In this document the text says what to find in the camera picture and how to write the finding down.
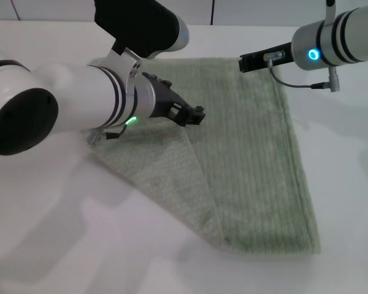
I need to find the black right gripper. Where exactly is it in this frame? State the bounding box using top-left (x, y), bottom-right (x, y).
top-left (238, 42), bottom-right (294, 74)

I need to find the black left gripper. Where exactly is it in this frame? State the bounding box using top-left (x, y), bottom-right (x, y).
top-left (142, 72), bottom-right (207, 127)

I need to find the light green ribbed towel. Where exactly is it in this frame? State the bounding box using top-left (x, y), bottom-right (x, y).
top-left (85, 55), bottom-right (322, 255)

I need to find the grey right wrist connector cable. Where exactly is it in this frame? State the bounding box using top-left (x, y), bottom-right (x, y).
top-left (263, 51), bottom-right (341, 96)

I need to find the left wrist connector cable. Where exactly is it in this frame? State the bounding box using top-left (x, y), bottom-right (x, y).
top-left (86, 124), bottom-right (132, 146)

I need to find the black left wrist camera housing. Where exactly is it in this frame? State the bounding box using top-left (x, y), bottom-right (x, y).
top-left (93, 0), bottom-right (191, 59)

